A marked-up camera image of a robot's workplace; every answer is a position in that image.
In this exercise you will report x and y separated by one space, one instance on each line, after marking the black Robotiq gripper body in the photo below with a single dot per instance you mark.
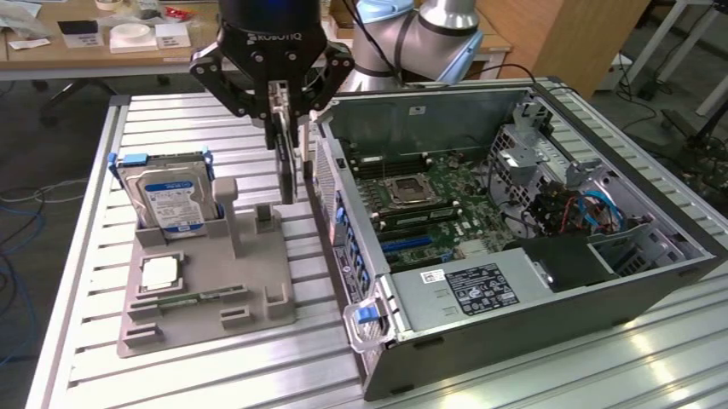
273 47

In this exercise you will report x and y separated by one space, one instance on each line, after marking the graphics card with black shroud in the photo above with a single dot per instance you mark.
288 170

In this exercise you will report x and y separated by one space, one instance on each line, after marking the wooden desk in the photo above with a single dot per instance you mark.
86 55
341 55

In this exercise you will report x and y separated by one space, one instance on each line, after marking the white booklet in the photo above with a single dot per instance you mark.
340 35

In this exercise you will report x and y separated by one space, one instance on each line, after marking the small white box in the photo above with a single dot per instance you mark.
173 36

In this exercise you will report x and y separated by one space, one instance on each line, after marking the brown cardboard box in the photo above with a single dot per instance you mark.
342 13

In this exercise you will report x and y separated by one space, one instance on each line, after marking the red packet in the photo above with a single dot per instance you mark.
178 13

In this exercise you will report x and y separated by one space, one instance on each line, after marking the black RAM slot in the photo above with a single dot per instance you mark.
393 161
396 171

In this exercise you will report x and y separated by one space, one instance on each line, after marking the beige tape roll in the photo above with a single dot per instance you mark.
107 4

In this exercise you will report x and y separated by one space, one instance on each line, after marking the white box with black top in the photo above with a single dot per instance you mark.
81 34

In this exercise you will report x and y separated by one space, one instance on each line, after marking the black chair base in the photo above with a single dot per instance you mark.
54 98

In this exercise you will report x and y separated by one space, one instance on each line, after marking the CPU socket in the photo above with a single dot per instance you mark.
409 189

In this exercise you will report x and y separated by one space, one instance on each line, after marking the hard disk in blue caddy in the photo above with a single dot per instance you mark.
167 200

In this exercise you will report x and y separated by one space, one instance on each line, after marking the white paper slip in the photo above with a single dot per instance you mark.
28 43

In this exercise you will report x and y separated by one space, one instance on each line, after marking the clear plastic bag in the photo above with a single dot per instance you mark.
23 19

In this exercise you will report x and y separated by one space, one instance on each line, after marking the perforated metal disk bay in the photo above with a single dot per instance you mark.
523 166

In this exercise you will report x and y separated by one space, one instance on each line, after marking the wooden cabinet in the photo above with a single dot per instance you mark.
569 42

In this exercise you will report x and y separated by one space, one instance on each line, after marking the blue expansion slot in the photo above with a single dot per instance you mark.
409 243

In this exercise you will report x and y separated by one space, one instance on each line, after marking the grey parts rack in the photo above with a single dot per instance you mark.
217 272

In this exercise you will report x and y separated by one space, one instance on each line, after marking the silver CPU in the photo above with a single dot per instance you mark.
161 273

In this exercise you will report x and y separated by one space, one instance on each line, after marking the green RAM stick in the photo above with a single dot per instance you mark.
182 298

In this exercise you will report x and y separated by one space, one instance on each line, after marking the grey power supply unit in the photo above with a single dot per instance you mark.
421 294

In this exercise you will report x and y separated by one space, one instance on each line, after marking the blue case latch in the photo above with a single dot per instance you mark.
365 316

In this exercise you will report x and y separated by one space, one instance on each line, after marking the black floor stand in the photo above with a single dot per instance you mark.
699 140

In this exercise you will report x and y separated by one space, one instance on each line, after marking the open dark grey PC case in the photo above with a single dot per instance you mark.
512 341

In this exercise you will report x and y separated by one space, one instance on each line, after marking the white table frame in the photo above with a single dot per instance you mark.
666 38

